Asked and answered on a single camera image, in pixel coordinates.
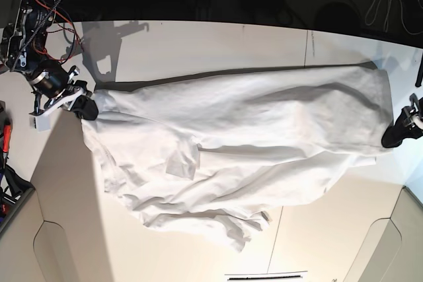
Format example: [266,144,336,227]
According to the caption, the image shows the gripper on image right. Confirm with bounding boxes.
[381,93,423,149]

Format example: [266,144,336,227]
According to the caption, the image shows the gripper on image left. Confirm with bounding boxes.
[31,65,98,121]

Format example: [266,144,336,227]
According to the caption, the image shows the white t-shirt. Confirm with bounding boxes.
[82,65,393,251]

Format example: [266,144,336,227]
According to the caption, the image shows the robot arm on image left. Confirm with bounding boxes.
[1,0,98,121]

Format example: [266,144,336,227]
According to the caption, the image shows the dark tool bag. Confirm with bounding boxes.
[1,101,35,233]

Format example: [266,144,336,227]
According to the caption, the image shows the white vent grille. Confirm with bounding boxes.
[225,271,308,282]

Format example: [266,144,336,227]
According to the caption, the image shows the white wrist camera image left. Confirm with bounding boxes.
[30,112,51,132]

